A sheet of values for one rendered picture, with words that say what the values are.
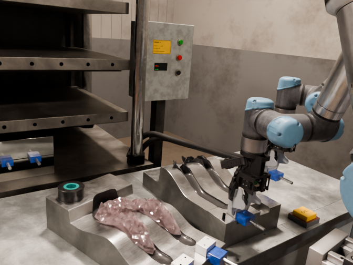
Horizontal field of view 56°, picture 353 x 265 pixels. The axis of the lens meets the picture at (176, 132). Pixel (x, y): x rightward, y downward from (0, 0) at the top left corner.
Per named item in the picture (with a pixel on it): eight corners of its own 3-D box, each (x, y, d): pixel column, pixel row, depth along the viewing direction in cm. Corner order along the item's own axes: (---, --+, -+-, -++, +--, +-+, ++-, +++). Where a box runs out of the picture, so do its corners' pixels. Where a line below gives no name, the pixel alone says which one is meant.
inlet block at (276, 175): (294, 188, 123) (297, 175, 122) (286, 191, 120) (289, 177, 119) (267, 174, 133) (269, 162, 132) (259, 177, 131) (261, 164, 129)
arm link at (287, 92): (303, 80, 112) (278, 77, 115) (298, 111, 115) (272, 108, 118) (304, 78, 119) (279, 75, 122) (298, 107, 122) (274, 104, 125)
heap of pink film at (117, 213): (186, 230, 99) (188, 207, 97) (146, 258, 86) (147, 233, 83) (125, 200, 114) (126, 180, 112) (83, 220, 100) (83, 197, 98)
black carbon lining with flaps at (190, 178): (255, 205, 116) (259, 180, 113) (221, 216, 106) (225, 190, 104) (194, 169, 142) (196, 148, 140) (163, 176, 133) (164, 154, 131)
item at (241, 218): (268, 235, 98) (271, 219, 97) (257, 240, 95) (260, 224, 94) (237, 215, 108) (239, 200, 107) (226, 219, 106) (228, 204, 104)
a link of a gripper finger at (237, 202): (237, 223, 97) (246, 193, 95) (223, 213, 101) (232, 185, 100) (244, 222, 98) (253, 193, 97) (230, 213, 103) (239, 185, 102)
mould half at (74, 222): (223, 259, 97) (228, 226, 94) (167, 312, 77) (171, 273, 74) (108, 200, 126) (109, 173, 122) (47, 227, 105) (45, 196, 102)
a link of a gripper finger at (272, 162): (270, 176, 121) (278, 153, 120) (258, 171, 126) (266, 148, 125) (276, 177, 123) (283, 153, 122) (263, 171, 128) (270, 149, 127)
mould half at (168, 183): (277, 226, 116) (283, 192, 112) (222, 249, 102) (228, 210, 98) (190, 173, 155) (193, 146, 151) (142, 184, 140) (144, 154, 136)
